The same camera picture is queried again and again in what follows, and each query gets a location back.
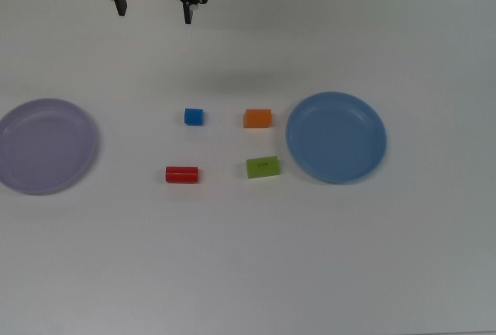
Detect red cylinder block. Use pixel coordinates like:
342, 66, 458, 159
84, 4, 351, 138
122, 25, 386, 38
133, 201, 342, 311
165, 165, 199, 184

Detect orange block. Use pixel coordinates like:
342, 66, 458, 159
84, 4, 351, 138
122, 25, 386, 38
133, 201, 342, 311
243, 108, 273, 130

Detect green block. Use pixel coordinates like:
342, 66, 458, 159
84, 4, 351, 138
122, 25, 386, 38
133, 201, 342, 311
246, 155, 281, 179

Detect blue block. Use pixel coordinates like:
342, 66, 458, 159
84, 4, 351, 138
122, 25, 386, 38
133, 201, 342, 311
184, 108, 205, 126

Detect purple plate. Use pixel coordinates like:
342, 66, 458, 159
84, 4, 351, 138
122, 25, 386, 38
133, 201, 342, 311
0, 97, 100, 196

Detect blue plate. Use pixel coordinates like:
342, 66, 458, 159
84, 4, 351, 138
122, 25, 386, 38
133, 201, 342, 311
285, 91, 388, 185

